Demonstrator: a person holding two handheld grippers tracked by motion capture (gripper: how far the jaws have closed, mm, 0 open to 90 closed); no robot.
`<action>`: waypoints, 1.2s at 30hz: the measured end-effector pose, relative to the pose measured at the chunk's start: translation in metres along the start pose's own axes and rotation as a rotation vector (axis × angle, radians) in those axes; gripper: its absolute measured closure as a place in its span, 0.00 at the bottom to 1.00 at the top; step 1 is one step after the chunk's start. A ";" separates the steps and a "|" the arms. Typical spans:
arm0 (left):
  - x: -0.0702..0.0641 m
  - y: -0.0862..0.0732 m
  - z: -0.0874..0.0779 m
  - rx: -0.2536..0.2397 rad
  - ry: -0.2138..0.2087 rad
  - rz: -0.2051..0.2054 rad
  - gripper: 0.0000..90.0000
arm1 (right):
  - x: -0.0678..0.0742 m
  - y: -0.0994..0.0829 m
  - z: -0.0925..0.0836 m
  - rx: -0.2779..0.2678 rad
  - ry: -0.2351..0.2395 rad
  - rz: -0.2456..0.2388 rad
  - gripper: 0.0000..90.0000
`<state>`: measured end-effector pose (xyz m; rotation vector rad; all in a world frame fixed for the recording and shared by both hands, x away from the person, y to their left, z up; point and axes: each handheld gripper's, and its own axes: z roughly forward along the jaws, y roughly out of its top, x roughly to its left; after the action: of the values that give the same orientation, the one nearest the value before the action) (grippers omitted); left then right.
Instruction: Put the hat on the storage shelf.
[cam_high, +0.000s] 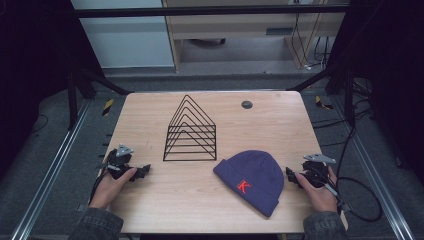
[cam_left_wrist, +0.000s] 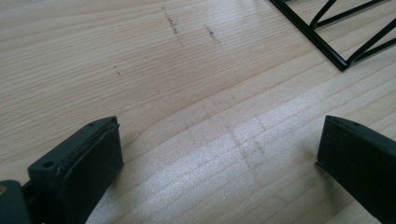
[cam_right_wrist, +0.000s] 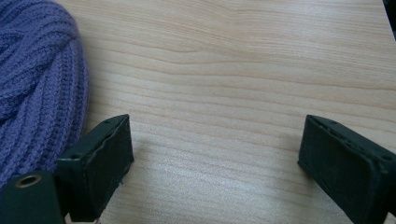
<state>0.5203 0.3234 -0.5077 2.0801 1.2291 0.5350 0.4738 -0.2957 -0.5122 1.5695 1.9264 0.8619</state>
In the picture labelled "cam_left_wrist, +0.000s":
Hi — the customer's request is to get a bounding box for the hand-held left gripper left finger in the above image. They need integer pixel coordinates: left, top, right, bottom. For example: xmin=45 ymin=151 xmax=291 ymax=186
xmin=27 ymin=116 xmax=124 ymax=224

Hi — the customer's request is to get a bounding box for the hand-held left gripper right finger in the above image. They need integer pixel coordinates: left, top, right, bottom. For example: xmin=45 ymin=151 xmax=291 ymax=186
xmin=315 ymin=115 xmax=396 ymax=224

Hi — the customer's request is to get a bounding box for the black metal wire rack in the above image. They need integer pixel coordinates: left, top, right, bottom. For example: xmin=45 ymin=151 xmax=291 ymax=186
xmin=269 ymin=0 xmax=396 ymax=72

